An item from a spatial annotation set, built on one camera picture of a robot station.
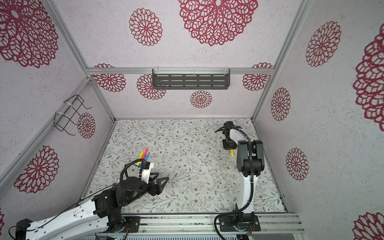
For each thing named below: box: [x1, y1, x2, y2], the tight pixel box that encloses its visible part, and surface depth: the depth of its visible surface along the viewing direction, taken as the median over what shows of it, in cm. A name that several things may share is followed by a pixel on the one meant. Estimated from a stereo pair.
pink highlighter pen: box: [142, 147, 150, 160], surface depth 102 cm
